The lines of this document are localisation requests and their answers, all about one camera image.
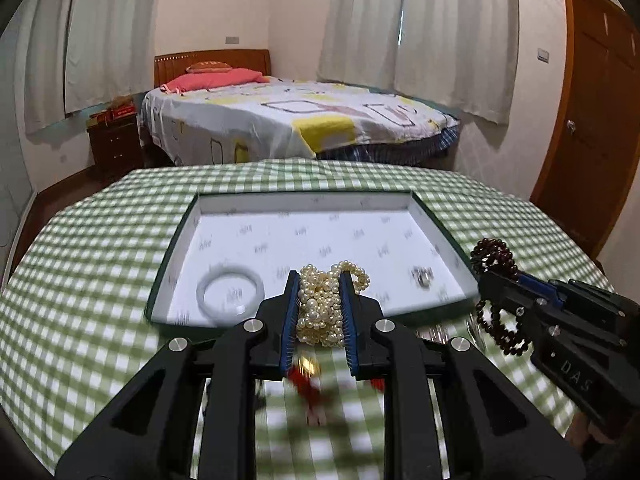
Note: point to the dark wooden nightstand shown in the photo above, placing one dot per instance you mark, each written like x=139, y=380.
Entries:
x=115, y=147

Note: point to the brown wooden door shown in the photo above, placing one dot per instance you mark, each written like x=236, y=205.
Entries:
x=585, y=170

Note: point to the bed with patterned sheet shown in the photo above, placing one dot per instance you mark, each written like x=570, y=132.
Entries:
x=280, y=115

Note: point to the wall light switch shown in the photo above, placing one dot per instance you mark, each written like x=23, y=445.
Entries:
x=543, y=55

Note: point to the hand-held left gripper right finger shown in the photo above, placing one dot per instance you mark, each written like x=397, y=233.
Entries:
x=348, y=320

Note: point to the white curtain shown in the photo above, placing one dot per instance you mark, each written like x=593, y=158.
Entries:
x=45, y=50
x=115, y=35
x=362, y=25
x=460, y=40

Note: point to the orange pillow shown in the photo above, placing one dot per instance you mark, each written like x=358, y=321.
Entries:
x=210, y=66

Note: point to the gold and red charm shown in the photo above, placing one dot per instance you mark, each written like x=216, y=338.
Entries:
x=309, y=382

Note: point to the pink pillow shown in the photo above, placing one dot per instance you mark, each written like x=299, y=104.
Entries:
x=220, y=79

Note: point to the metal door knob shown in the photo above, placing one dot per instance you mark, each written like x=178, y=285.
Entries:
x=571, y=125

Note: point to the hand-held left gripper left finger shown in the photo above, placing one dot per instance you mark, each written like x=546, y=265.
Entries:
x=289, y=320

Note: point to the green checked tablecloth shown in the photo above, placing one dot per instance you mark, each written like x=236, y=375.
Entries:
x=100, y=260

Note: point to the pale jade bangle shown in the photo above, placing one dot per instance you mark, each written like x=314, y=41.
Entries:
x=201, y=294

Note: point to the yellow and red box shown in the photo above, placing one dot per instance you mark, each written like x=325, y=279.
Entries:
x=100, y=120

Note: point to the wooden headboard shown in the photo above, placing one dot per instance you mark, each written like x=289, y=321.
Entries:
x=245, y=59

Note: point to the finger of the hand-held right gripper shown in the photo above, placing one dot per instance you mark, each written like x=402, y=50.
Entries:
x=507, y=295
x=542, y=291

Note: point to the green tray with white lining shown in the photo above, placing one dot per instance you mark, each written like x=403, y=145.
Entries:
x=310, y=230

